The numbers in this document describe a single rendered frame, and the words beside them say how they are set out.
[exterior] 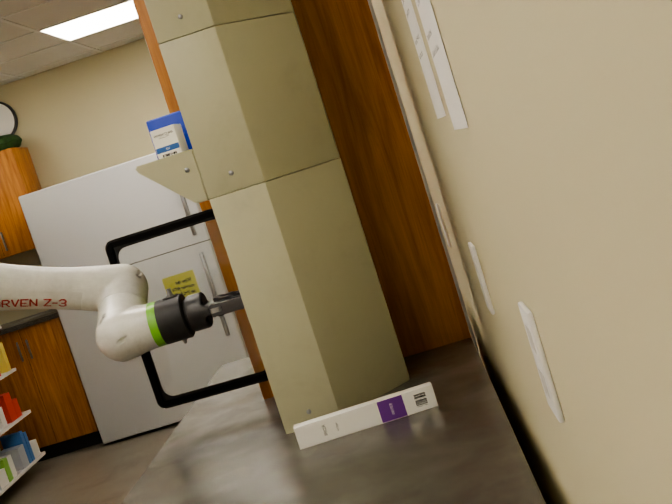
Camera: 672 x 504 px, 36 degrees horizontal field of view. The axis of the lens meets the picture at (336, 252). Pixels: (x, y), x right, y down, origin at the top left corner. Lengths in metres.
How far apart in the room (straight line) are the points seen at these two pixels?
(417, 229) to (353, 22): 0.47
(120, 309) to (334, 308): 0.44
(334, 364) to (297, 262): 0.21
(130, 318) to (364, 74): 0.73
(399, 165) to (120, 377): 5.10
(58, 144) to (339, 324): 5.98
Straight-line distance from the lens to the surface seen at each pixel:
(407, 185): 2.28
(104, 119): 7.74
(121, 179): 7.01
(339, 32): 2.30
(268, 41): 2.01
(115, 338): 2.10
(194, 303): 2.08
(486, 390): 1.87
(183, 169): 1.95
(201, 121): 1.94
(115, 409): 7.26
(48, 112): 7.86
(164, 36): 1.96
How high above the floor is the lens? 1.42
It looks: 5 degrees down
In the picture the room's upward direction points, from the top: 18 degrees counter-clockwise
